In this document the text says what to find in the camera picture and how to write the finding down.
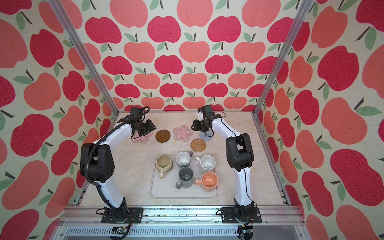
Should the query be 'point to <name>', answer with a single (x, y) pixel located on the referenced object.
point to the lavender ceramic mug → (183, 159)
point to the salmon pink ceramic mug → (208, 182)
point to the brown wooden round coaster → (163, 136)
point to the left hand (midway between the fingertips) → (156, 128)
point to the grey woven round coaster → (204, 137)
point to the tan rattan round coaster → (198, 145)
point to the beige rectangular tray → (166, 188)
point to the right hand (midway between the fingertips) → (196, 127)
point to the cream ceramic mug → (164, 164)
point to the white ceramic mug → (207, 163)
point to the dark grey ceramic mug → (186, 174)
